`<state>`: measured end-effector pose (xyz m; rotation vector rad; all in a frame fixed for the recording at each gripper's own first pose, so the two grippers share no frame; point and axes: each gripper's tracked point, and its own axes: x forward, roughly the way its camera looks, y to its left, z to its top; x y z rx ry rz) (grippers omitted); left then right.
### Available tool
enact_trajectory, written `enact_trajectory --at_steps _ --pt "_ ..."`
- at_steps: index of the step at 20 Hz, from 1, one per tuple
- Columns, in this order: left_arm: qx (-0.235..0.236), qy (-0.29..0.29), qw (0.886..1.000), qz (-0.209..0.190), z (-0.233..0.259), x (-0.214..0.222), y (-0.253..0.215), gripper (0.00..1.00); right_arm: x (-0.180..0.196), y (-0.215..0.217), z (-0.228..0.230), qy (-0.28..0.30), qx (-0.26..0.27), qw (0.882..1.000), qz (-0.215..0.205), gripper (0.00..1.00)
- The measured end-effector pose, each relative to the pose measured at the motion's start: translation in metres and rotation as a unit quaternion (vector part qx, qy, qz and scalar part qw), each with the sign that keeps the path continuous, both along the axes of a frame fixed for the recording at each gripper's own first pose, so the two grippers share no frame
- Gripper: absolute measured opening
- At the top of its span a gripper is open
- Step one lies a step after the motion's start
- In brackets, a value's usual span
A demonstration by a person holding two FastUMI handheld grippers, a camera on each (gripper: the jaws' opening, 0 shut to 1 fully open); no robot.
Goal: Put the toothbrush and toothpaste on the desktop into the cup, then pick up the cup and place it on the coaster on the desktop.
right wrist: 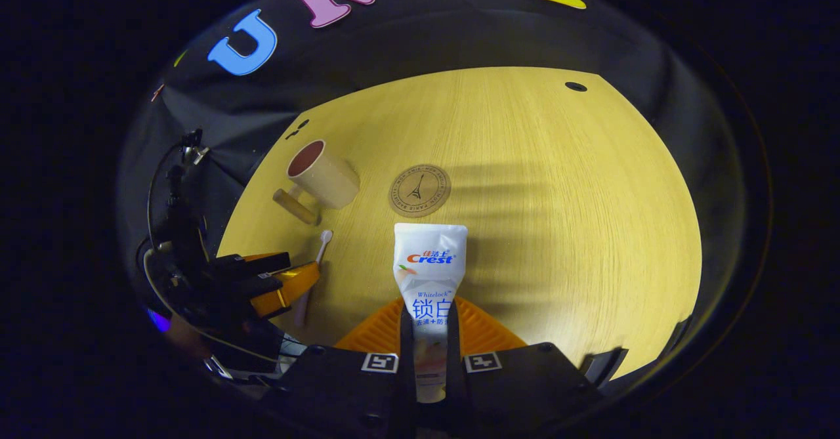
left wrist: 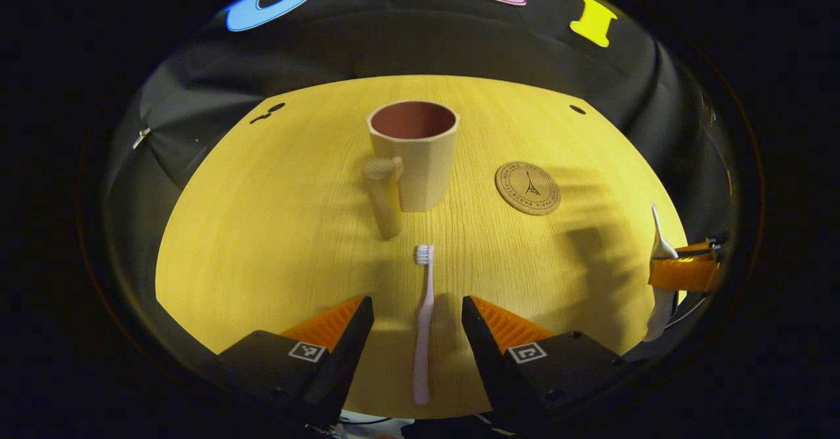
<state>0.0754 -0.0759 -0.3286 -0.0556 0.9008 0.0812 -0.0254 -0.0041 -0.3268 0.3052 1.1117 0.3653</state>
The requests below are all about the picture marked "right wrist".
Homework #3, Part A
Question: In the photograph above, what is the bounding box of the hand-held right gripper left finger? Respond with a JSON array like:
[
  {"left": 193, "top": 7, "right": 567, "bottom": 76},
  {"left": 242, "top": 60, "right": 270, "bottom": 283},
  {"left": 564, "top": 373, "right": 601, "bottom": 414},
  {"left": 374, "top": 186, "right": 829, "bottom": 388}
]
[{"left": 272, "top": 297, "right": 417, "bottom": 439}]

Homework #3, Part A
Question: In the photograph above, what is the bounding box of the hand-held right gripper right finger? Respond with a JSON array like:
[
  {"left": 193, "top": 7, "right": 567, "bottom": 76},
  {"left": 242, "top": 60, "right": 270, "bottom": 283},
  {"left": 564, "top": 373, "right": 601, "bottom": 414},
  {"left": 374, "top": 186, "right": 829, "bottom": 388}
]
[{"left": 446, "top": 297, "right": 595, "bottom": 439}]

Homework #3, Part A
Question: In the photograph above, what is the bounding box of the pale pink toothbrush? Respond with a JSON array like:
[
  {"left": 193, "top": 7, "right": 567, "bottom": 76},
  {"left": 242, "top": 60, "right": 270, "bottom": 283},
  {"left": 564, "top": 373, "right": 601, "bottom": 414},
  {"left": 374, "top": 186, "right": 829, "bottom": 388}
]
[{"left": 293, "top": 230, "right": 334, "bottom": 327}]

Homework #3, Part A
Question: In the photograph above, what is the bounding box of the beige cup with wooden handle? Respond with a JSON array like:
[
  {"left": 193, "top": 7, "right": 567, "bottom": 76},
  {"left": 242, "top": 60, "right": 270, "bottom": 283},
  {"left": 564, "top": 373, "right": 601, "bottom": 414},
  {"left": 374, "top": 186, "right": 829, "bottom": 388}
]
[{"left": 272, "top": 139, "right": 361, "bottom": 226}]

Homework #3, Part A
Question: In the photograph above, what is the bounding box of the white toothpaste tube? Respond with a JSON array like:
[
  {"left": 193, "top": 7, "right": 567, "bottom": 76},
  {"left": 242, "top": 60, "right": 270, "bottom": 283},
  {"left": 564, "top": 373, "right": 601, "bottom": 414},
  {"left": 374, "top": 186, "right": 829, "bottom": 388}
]
[{"left": 392, "top": 222, "right": 469, "bottom": 404}]

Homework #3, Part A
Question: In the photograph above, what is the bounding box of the round cork coaster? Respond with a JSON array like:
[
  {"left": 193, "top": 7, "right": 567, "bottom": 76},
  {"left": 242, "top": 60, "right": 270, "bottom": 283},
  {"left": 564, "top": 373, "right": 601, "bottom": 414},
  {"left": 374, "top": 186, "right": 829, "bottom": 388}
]
[{"left": 388, "top": 164, "right": 452, "bottom": 219}]

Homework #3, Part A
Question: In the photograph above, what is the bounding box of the black desk edge clamp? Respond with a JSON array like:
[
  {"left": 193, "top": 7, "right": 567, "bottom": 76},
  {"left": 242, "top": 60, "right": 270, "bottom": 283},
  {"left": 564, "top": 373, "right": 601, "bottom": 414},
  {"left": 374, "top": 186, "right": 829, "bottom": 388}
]
[{"left": 580, "top": 346, "right": 629, "bottom": 388}]

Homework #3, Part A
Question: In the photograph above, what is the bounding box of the black backdrop cloth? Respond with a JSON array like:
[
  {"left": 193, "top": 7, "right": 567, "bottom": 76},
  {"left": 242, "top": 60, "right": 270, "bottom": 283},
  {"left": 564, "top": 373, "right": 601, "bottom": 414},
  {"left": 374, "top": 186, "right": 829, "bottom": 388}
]
[{"left": 118, "top": 0, "right": 749, "bottom": 335}]

